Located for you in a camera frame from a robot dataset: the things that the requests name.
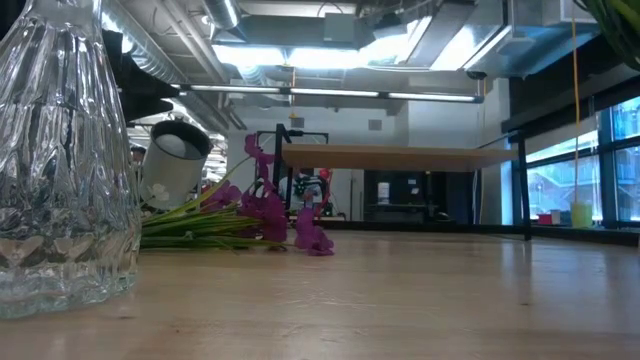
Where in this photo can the silver rectangular air duct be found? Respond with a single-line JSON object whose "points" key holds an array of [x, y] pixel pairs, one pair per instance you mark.
{"points": [[450, 40]]}

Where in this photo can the clear ribbed glass vase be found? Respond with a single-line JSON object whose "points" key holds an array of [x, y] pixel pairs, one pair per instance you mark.
{"points": [[65, 150]]}

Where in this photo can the small red box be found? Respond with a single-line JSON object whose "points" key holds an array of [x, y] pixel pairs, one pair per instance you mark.
{"points": [[544, 219]]}

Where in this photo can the silver corrugated air duct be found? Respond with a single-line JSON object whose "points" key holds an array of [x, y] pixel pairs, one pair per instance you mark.
{"points": [[145, 45]]}

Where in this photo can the wooden shelf with black legs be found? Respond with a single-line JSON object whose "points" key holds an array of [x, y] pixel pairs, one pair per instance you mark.
{"points": [[400, 157]]}

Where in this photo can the purple flower bunch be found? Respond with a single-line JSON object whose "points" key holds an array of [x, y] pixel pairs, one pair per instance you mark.
{"points": [[270, 210]]}

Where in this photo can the long ceiling light bar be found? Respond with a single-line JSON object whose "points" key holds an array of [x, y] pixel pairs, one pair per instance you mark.
{"points": [[330, 92]]}

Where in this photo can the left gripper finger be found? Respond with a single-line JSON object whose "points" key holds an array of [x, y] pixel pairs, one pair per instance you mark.
{"points": [[145, 82], [145, 106]]}

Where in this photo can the yellow-green cup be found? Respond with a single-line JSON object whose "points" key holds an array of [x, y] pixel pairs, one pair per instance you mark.
{"points": [[581, 216]]}

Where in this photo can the black aluminium table frame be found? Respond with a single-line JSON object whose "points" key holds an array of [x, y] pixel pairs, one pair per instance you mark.
{"points": [[600, 236]]}

